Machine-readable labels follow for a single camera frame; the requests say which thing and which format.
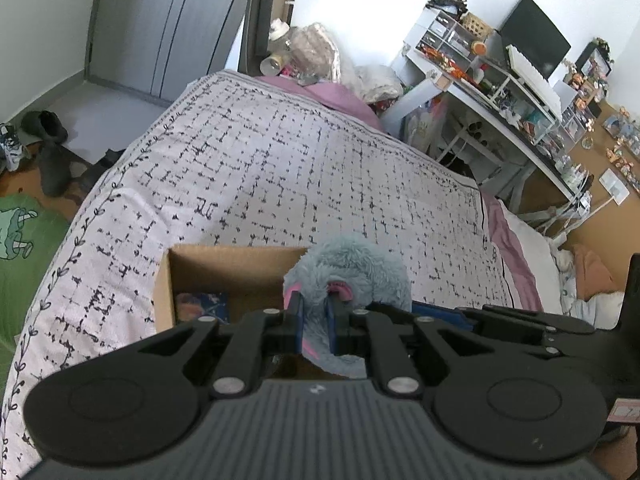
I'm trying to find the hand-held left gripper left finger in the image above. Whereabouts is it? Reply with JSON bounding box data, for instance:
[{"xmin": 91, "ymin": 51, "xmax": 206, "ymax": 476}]
[{"xmin": 136, "ymin": 292, "xmax": 306, "ymax": 399}]

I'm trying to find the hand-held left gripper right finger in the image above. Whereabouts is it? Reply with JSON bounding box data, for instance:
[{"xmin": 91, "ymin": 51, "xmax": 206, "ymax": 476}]
[{"xmin": 324, "ymin": 298, "xmax": 506, "ymax": 396}]

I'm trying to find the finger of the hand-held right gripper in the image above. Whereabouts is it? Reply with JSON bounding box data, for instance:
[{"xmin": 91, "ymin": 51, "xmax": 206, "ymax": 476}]
[{"xmin": 411, "ymin": 301, "xmax": 598, "ymax": 362}]

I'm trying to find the grey fluffy plush toy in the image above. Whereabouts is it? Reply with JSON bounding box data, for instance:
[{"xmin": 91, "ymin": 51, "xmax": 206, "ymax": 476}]
[{"xmin": 282, "ymin": 235, "xmax": 414, "ymax": 379}]

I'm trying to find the brown cardboard box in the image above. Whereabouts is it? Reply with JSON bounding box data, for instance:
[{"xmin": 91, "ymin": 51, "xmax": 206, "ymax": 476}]
[{"xmin": 152, "ymin": 245, "xmax": 352, "ymax": 382}]

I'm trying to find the planet print tissue pack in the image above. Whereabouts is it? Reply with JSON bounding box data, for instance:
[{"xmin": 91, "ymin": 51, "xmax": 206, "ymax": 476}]
[{"xmin": 175, "ymin": 291, "xmax": 231, "ymax": 325}]

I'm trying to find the peach cloth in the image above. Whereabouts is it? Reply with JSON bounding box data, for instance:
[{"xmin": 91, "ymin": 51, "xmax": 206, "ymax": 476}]
[{"xmin": 571, "ymin": 243, "xmax": 619, "ymax": 302}]

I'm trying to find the white card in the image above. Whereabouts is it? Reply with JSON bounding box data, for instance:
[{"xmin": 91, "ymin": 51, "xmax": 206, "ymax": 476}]
[{"xmin": 598, "ymin": 168, "xmax": 632, "ymax": 206}]

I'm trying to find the white desk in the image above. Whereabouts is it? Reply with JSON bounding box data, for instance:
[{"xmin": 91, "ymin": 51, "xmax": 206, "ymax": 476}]
[{"xmin": 389, "ymin": 49, "xmax": 597, "ymax": 212}]

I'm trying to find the white plastic bag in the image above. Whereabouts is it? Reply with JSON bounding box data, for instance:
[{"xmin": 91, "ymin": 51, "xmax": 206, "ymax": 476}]
[{"xmin": 350, "ymin": 65, "xmax": 404, "ymax": 104}]

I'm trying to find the white keyboard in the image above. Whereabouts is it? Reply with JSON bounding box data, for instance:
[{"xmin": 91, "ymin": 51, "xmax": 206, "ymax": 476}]
[{"xmin": 506, "ymin": 45, "xmax": 561, "ymax": 112}]

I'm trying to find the clear plastic bag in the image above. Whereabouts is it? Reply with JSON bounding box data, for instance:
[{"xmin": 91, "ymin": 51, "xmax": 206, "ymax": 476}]
[{"xmin": 286, "ymin": 22, "xmax": 342, "ymax": 85}]

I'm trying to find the green cartoon rug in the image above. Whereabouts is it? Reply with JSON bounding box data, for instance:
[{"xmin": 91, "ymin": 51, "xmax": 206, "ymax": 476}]
[{"xmin": 0, "ymin": 194, "xmax": 71, "ymax": 388}]

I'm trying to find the white drawer organizer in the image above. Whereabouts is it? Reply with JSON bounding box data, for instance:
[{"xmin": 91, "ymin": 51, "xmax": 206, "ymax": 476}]
[{"xmin": 407, "ymin": 7, "xmax": 501, "ymax": 62}]

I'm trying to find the black boot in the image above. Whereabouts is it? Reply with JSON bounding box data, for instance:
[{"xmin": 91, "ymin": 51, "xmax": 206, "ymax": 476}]
[{"xmin": 37, "ymin": 140, "xmax": 71, "ymax": 197}]

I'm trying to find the wicker basket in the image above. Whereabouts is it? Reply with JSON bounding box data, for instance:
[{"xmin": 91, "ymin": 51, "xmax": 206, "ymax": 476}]
[{"xmin": 460, "ymin": 12, "xmax": 496, "ymax": 41}]

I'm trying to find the black computer monitor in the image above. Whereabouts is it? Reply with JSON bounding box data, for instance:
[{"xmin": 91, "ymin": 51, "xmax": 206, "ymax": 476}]
[{"xmin": 500, "ymin": 0, "xmax": 572, "ymax": 81}]

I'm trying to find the black shoe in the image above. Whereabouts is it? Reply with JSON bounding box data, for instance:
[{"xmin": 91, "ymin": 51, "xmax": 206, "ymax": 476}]
[{"xmin": 20, "ymin": 110, "xmax": 69, "ymax": 144}]

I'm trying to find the grey wardrobe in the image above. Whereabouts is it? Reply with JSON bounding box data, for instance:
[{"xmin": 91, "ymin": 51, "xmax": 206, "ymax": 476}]
[{"xmin": 85, "ymin": 0, "xmax": 261, "ymax": 109}]

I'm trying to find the white sneaker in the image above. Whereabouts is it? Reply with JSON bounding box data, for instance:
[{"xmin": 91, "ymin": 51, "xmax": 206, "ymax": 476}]
[{"xmin": 0, "ymin": 122, "xmax": 27, "ymax": 172}]

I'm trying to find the black picture frame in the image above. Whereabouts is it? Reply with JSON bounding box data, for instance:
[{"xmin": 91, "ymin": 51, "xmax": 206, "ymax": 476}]
[{"xmin": 575, "ymin": 42, "xmax": 614, "ymax": 79}]

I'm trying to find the dark door frame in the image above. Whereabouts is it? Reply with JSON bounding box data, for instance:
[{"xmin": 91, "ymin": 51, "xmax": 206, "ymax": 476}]
[{"xmin": 237, "ymin": 0, "xmax": 301, "ymax": 77}]

